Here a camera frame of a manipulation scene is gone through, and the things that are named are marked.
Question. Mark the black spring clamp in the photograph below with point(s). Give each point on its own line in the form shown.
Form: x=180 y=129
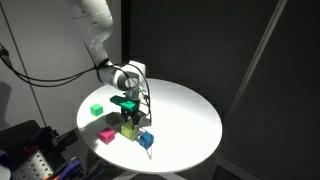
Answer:
x=95 y=168
x=66 y=137

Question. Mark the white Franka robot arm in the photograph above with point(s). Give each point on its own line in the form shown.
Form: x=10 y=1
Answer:
x=96 y=23

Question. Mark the lime green block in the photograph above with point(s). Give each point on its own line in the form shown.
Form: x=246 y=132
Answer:
x=128 y=131

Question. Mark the purple spring clamp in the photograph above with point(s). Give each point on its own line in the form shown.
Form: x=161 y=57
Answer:
x=37 y=138
x=68 y=168

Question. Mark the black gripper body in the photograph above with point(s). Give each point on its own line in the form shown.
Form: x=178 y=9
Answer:
x=132 y=113

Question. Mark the black perforated board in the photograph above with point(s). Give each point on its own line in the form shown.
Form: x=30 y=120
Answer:
x=30 y=166

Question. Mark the blue block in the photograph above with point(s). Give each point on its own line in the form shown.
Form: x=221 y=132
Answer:
x=146 y=140

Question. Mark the pink block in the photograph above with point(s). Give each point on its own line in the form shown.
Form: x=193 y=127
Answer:
x=106 y=136

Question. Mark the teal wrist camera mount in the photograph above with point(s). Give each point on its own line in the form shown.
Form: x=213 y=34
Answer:
x=125 y=102

